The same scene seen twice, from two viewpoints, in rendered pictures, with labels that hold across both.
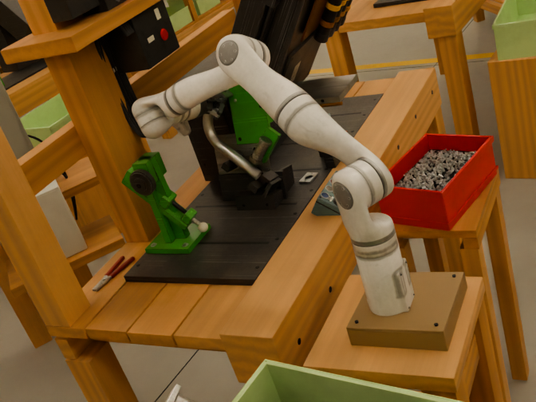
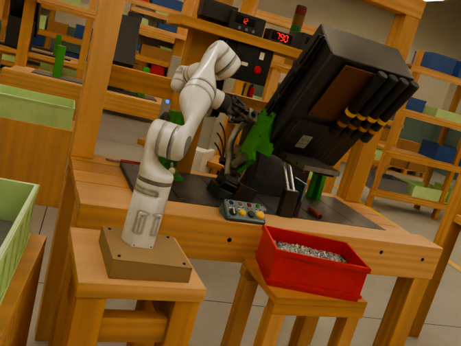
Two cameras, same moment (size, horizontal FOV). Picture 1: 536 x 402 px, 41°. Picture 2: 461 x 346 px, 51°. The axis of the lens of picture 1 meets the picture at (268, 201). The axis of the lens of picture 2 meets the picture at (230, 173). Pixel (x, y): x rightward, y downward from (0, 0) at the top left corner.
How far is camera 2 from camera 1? 1.12 m
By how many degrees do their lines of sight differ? 33
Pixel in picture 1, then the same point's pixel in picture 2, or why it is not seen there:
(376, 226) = (146, 165)
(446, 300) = (151, 260)
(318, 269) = (164, 218)
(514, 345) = not seen: outside the picture
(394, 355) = (94, 257)
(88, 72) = (197, 54)
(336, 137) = (188, 110)
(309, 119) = (188, 90)
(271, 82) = (202, 67)
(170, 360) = not seen: hidden behind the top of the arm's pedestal
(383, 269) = (135, 201)
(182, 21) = (430, 196)
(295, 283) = not seen: hidden behind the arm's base
